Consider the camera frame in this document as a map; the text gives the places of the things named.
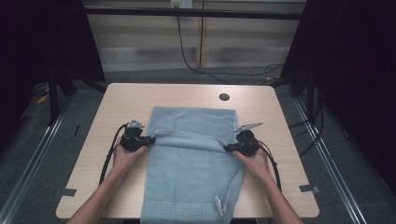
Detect light blue towel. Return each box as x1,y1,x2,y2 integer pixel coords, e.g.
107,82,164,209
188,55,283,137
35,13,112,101
139,105,246,224

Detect person's left hand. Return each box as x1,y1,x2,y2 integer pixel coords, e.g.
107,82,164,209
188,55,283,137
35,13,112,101
111,137,149,175

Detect black metal stand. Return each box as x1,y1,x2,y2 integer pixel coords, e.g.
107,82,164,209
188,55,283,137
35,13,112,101
47,69,78,127

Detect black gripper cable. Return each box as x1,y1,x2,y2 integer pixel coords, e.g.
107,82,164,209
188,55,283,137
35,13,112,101
98,123,129,187
257,140,283,191

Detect aluminium floor rail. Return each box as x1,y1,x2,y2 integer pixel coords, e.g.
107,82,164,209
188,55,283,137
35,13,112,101
293,97,369,224
0,94,75,224

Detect black curtain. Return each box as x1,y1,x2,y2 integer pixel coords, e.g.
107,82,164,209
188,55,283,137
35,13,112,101
0,0,106,153
278,0,396,195

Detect person's right hand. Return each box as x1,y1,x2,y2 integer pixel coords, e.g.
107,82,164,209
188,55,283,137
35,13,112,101
233,150,271,185

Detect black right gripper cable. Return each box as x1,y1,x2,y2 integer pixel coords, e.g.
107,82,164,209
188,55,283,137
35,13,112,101
257,140,283,191

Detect black wall cable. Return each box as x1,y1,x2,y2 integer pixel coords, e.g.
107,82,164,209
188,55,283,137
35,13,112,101
176,15,285,86

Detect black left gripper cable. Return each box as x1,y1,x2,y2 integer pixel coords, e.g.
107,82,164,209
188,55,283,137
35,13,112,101
98,123,129,187

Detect black horizontal bar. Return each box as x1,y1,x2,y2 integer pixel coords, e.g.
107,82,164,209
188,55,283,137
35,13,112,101
83,7,304,21

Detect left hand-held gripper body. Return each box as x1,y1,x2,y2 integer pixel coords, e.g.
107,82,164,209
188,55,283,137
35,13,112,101
120,119,148,153

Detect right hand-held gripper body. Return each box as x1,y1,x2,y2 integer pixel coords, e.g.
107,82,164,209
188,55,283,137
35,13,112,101
233,121,264,158

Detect wooden wall strip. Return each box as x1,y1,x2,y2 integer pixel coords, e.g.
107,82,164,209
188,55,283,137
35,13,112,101
197,1,205,68

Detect black floor cables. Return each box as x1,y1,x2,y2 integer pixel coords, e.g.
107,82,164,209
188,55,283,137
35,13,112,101
288,90,325,157

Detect white wall socket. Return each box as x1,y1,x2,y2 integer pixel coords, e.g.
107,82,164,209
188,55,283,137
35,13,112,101
170,0,194,9

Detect grey tape piece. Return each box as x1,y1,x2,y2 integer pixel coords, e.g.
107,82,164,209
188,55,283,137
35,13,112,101
298,184,321,194
51,188,78,199

